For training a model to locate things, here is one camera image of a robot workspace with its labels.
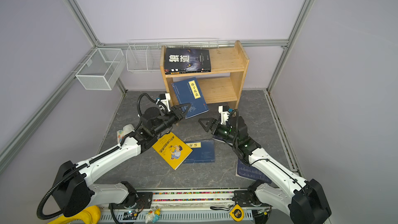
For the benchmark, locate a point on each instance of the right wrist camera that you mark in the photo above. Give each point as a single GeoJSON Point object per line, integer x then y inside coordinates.
{"type": "Point", "coordinates": [224, 111]}

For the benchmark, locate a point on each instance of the small white toy figure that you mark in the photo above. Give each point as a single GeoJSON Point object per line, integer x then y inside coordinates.
{"type": "Point", "coordinates": [153, 216]}

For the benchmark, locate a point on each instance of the yellow folder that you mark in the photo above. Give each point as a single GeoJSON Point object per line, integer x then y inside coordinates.
{"type": "Point", "coordinates": [172, 149]}

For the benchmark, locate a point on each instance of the white wire rack basket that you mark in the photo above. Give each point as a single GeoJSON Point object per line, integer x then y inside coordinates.
{"type": "Point", "coordinates": [144, 54]}

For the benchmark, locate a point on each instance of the yellow tape measure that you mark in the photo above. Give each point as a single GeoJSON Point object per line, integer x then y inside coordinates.
{"type": "Point", "coordinates": [237, 213]}

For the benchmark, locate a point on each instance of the white mesh box basket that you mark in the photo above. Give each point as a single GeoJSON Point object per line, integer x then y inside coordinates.
{"type": "Point", "coordinates": [102, 69]}

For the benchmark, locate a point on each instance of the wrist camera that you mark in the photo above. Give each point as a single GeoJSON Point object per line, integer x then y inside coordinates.
{"type": "Point", "coordinates": [224, 111]}
{"type": "Point", "coordinates": [163, 101]}

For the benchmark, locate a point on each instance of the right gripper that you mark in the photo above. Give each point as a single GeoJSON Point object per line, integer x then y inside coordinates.
{"type": "Point", "coordinates": [214, 123]}

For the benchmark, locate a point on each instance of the navy notebook white lines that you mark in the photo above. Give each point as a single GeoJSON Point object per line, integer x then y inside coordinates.
{"type": "Point", "coordinates": [252, 173]}

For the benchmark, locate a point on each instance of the navy book yellow label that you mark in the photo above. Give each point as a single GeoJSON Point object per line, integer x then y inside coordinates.
{"type": "Point", "coordinates": [189, 91]}

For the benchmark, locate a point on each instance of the black wolf cover book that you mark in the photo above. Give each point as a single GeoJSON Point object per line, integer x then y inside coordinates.
{"type": "Point", "coordinates": [187, 59]}

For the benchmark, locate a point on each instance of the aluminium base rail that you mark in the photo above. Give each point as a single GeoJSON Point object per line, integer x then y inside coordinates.
{"type": "Point", "coordinates": [190, 206]}

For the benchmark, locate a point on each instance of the yellow banana toy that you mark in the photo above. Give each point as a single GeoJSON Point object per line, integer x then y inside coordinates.
{"type": "Point", "coordinates": [90, 215]}

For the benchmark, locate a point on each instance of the black Murphy's law book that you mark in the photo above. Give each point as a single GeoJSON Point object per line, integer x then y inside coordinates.
{"type": "Point", "coordinates": [175, 71]}

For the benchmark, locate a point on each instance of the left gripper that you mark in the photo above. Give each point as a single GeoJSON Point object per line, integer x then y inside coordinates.
{"type": "Point", "coordinates": [178, 114]}

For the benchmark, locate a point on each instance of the blue book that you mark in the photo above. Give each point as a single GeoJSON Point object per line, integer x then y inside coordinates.
{"type": "Point", "coordinates": [203, 151]}

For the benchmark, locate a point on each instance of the wooden two-tier bookshelf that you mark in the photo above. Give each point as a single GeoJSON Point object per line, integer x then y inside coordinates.
{"type": "Point", "coordinates": [224, 84]}

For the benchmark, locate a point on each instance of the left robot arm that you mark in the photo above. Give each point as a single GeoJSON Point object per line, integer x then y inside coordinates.
{"type": "Point", "coordinates": [75, 188]}

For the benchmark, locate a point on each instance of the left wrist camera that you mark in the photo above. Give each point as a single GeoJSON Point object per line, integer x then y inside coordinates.
{"type": "Point", "coordinates": [163, 101]}

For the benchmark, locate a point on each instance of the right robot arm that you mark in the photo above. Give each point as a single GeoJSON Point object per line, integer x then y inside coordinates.
{"type": "Point", "coordinates": [303, 200]}

